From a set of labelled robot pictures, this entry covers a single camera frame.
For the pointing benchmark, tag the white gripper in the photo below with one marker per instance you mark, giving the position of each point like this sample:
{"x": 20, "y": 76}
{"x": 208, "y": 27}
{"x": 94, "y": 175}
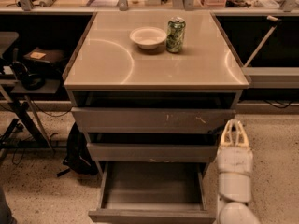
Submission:
{"x": 234, "y": 160}

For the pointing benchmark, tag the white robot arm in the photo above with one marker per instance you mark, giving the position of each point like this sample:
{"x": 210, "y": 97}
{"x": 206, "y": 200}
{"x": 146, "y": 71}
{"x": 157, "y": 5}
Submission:
{"x": 234, "y": 195}

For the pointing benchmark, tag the grey drawer cabinet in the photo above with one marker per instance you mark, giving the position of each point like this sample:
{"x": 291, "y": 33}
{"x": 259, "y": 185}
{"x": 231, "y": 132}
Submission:
{"x": 111, "y": 71}

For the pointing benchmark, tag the grey open bottom drawer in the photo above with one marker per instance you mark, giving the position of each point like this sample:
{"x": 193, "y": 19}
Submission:
{"x": 151, "y": 193}

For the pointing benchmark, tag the grey top drawer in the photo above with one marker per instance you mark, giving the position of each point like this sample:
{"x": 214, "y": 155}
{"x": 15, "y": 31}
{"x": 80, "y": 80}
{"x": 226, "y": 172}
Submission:
{"x": 149, "y": 120}

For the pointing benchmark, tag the grey middle drawer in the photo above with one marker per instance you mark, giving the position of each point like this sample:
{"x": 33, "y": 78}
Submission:
{"x": 151, "y": 152}

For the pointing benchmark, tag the green soda can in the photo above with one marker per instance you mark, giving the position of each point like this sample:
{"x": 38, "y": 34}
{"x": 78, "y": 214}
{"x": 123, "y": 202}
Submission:
{"x": 175, "y": 34}

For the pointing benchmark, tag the white bowl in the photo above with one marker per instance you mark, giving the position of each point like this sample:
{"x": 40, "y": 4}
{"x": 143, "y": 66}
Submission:
{"x": 148, "y": 37}

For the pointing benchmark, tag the black backpack on floor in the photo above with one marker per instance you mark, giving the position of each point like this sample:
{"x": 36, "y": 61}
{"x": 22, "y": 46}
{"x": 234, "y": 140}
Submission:
{"x": 78, "y": 158}

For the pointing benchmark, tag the dark box with label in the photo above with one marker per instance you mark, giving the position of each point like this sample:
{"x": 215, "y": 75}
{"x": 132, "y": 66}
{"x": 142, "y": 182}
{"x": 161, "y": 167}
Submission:
{"x": 45, "y": 56}

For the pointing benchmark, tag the grey side stand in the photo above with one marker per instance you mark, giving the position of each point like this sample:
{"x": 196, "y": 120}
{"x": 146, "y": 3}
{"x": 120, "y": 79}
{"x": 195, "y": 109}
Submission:
{"x": 10, "y": 87}

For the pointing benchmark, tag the black headphones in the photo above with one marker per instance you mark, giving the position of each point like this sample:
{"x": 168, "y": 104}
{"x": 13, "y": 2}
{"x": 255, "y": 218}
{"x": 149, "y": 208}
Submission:
{"x": 30, "y": 81}

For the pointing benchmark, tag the grey lever with handle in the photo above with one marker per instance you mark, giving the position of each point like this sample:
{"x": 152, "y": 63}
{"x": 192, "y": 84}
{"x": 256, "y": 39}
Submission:
{"x": 275, "y": 21}

